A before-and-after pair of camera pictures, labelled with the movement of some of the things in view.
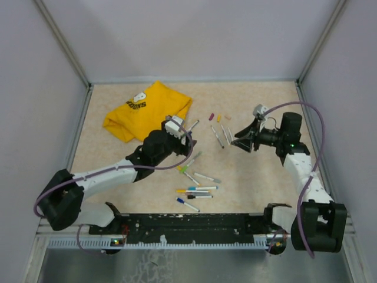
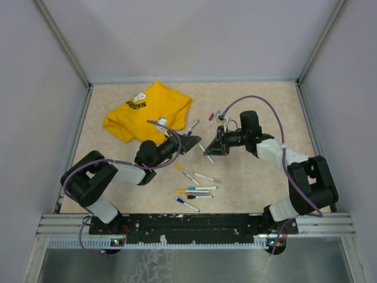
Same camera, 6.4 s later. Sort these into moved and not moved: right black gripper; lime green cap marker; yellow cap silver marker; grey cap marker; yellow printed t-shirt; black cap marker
Moved: lime green cap marker; right black gripper
Not moved: grey cap marker; yellow cap silver marker; black cap marker; yellow printed t-shirt
